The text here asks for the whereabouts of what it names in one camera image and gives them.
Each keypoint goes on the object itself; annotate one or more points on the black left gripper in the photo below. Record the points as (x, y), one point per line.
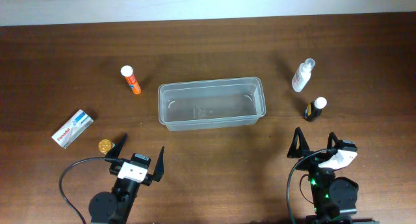
(153, 176)

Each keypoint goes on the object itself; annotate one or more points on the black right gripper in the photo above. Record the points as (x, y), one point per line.
(312, 160)

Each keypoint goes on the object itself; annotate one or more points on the dark bottle white cap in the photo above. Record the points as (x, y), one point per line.
(314, 109)

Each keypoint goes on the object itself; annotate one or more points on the gold lid balm jar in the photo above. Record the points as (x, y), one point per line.
(105, 146)

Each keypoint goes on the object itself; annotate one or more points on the white spray bottle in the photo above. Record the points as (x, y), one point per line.
(303, 75)

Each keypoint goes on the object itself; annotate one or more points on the orange tablet tube white cap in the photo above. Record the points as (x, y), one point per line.
(128, 73)

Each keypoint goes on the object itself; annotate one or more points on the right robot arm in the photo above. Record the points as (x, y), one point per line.
(334, 198)

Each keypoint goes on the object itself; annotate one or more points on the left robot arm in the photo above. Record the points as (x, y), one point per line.
(115, 206)

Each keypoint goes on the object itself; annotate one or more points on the clear plastic container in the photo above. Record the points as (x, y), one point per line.
(196, 105)

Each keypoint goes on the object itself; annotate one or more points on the white Panadol box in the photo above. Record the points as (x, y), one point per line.
(70, 131)

